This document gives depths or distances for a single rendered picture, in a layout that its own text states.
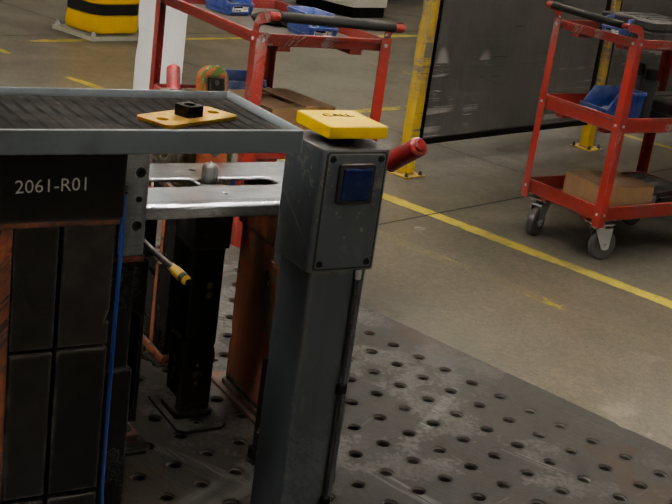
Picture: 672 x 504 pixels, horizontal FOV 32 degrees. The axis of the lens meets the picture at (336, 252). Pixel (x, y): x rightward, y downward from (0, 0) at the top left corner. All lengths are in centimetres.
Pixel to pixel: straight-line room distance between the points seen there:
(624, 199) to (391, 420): 341
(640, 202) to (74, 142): 418
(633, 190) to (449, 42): 132
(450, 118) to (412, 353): 413
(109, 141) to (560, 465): 83
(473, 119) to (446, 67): 41
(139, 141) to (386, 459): 67
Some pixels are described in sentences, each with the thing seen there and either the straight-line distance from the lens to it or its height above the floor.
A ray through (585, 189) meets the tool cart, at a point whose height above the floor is 26.
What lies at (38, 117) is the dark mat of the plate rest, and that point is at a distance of 90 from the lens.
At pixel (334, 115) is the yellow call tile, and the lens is 102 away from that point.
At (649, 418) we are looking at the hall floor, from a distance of 345.
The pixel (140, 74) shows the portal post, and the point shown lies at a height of 37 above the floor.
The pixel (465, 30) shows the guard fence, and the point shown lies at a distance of 575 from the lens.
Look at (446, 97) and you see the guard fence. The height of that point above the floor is 37.
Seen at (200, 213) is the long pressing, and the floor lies 99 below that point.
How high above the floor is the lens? 137
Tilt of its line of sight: 18 degrees down
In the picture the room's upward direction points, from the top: 8 degrees clockwise
